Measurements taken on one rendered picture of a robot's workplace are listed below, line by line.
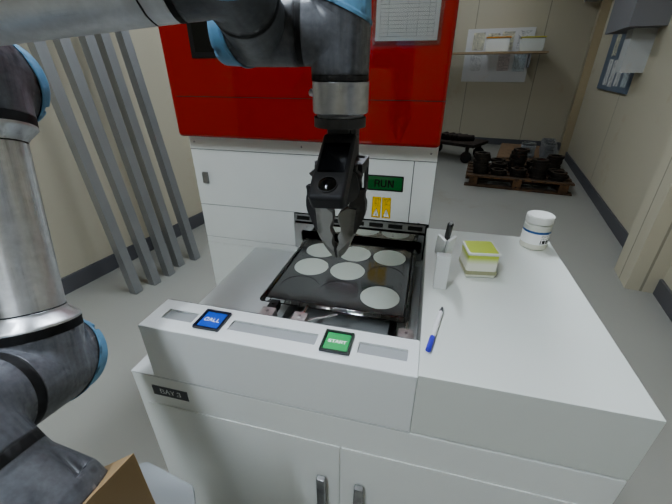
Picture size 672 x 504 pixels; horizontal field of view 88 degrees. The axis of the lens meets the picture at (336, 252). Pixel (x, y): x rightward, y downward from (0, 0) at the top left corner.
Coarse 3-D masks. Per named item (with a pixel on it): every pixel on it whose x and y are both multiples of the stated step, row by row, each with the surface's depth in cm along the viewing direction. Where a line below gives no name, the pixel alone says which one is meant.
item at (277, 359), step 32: (160, 320) 71; (192, 320) 72; (256, 320) 71; (288, 320) 71; (160, 352) 72; (192, 352) 70; (224, 352) 67; (256, 352) 65; (288, 352) 63; (320, 352) 63; (352, 352) 63; (384, 352) 64; (416, 352) 63; (224, 384) 72; (256, 384) 69; (288, 384) 67; (320, 384) 65; (352, 384) 63; (384, 384) 61; (416, 384) 59; (352, 416) 67; (384, 416) 64
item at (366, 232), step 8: (296, 224) 121; (304, 224) 121; (312, 224) 120; (296, 232) 123; (336, 232) 119; (360, 232) 117; (368, 232) 116; (376, 232) 115; (384, 232) 115; (392, 232) 114; (400, 232) 114; (408, 232) 114; (296, 240) 124; (408, 240) 114; (416, 240) 113
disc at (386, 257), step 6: (378, 252) 111; (384, 252) 111; (390, 252) 111; (396, 252) 111; (378, 258) 107; (384, 258) 107; (390, 258) 107; (396, 258) 107; (402, 258) 107; (384, 264) 104; (390, 264) 104; (396, 264) 104
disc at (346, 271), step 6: (336, 264) 104; (342, 264) 104; (348, 264) 104; (354, 264) 104; (330, 270) 101; (336, 270) 101; (342, 270) 101; (348, 270) 101; (354, 270) 101; (360, 270) 101; (336, 276) 98; (342, 276) 98; (348, 276) 98; (354, 276) 98; (360, 276) 98
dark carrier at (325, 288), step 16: (320, 240) 118; (304, 256) 108; (288, 272) 100; (368, 272) 100; (384, 272) 100; (400, 272) 100; (272, 288) 93; (288, 288) 93; (304, 288) 93; (320, 288) 93; (336, 288) 93; (352, 288) 93; (400, 288) 92; (336, 304) 86; (352, 304) 86; (400, 304) 86
